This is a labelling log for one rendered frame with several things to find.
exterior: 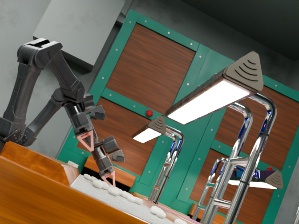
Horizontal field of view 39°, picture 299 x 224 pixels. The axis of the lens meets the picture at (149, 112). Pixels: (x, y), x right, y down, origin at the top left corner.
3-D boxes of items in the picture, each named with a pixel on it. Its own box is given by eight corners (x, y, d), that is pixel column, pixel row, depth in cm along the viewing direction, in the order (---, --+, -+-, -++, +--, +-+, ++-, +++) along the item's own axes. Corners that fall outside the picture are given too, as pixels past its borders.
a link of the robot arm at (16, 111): (8, 137, 145) (36, 47, 145) (21, 143, 142) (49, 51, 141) (-7, 135, 140) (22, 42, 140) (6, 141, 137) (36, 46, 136)
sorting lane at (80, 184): (64, 198, 66) (70, 185, 66) (78, 177, 243) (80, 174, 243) (233, 273, 68) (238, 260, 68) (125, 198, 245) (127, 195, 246)
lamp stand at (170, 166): (112, 206, 187) (152, 117, 196) (109, 203, 207) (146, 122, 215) (150, 224, 189) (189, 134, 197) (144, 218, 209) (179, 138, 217)
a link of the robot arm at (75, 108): (79, 117, 168) (72, 102, 169) (88, 112, 165) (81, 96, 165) (67, 121, 163) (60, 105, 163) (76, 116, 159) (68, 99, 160)
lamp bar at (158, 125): (147, 126, 174) (154, 110, 175) (131, 138, 235) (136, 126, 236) (164, 134, 175) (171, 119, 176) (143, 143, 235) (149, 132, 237)
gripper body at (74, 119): (90, 130, 169) (83, 113, 169) (91, 127, 159) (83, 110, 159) (75, 136, 167) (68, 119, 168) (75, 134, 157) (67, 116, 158)
